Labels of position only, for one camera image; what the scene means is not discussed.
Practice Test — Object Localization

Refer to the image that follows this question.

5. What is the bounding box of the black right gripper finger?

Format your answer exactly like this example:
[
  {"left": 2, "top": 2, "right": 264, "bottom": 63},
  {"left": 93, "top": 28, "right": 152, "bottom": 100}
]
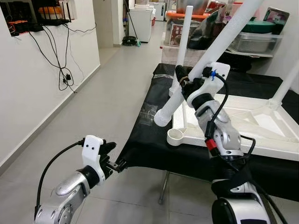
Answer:
[{"left": 175, "top": 65, "right": 190, "bottom": 94}]

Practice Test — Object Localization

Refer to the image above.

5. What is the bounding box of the bench with white lace cloth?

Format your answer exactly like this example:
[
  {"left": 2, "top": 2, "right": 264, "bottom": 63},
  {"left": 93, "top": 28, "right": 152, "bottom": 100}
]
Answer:
[{"left": 161, "top": 44, "right": 206, "bottom": 66}]

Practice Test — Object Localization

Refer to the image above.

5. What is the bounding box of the black table cloth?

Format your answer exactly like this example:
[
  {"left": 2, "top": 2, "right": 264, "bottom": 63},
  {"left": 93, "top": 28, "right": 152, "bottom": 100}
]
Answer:
[{"left": 114, "top": 63, "right": 299, "bottom": 201}]

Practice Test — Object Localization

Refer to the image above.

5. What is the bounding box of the black plastic bag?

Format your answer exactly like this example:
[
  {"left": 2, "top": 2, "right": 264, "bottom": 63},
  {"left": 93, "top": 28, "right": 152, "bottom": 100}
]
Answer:
[{"left": 189, "top": 12, "right": 229, "bottom": 51}]

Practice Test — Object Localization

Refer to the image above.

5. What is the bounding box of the square clear tape patch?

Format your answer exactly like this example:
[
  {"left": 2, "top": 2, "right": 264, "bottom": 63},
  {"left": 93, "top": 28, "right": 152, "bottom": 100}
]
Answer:
[{"left": 140, "top": 104, "right": 157, "bottom": 123}]

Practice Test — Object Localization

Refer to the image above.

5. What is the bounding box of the black round wok stand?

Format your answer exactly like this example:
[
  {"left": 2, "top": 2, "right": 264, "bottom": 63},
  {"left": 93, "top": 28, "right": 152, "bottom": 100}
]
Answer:
[{"left": 220, "top": 49, "right": 262, "bottom": 73}]

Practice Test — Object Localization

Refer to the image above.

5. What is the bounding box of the black floor mop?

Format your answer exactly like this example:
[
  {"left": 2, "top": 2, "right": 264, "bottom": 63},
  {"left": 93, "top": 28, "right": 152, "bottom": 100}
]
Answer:
[{"left": 121, "top": 0, "right": 142, "bottom": 47}]

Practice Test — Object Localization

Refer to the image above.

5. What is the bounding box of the white cabinet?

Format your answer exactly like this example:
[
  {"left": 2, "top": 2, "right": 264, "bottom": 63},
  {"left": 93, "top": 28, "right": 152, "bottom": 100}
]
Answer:
[{"left": 128, "top": 4, "right": 154, "bottom": 42}]

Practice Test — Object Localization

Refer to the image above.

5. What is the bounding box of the steel pot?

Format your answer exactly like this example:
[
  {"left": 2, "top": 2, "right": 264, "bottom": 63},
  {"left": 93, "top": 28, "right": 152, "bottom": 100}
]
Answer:
[{"left": 177, "top": 0, "right": 211, "bottom": 14}]

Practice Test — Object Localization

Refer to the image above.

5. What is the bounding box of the clear plastic container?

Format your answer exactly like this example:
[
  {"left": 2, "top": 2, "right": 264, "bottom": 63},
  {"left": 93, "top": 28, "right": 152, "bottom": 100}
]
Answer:
[{"left": 229, "top": 32, "right": 283, "bottom": 54}]

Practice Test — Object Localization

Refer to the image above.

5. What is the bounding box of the white plastic table top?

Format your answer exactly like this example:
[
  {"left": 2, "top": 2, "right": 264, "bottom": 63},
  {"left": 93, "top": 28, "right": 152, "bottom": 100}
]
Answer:
[{"left": 166, "top": 86, "right": 299, "bottom": 161}]

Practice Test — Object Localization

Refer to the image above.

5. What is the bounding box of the green pot with lid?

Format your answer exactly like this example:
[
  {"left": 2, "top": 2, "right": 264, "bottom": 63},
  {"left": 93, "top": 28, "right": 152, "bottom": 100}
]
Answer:
[{"left": 241, "top": 19, "right": 280, "bottom": 34}]

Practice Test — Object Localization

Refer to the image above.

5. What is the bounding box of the dark framed picture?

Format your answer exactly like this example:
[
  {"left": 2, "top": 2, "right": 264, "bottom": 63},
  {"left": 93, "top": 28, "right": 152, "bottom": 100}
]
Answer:
[{"left": 264, "top": 6, "right": 290, "bottom": 34}]

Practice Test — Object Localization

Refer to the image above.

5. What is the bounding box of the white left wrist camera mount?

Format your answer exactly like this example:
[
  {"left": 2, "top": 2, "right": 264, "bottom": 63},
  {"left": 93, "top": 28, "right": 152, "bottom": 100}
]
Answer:
[{"left": 80, "top": 135, "right": 106, "bottom": 185}]

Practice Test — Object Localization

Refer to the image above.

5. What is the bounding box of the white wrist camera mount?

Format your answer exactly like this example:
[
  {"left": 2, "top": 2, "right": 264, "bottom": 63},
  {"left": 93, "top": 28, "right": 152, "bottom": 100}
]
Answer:
[
  {"left": 80, "top": 135, "right": 106, "bottom": 185},
  {"left": 187, "top": 62, "right": 231, "bottom": 108}
]

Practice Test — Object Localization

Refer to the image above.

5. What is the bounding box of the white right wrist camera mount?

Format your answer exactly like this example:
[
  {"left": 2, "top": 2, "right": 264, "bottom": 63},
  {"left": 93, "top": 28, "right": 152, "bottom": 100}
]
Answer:
[{"left": 187, "top": 62, "right": 231, "bottom": 108}]

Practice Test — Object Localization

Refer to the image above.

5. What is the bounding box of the metal folding table frame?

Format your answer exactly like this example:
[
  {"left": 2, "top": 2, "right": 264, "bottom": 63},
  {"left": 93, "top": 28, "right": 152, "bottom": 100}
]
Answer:
[{"left": 158, "top": 170, "right": 170, "bottom": 205}]

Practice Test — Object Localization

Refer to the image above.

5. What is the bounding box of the black wall cable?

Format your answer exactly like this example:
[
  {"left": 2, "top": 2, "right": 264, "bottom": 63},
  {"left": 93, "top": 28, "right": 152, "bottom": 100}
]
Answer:
[{"left": 30, "top": 26, "right": 96, "bottom": 92}]

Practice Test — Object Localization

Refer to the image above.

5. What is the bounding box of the wall shelf with dark items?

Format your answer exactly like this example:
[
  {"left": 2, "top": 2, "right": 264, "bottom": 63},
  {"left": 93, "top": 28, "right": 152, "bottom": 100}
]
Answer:
[{"left": 0, "top": 0, "right": 75, "bottom": 37}]

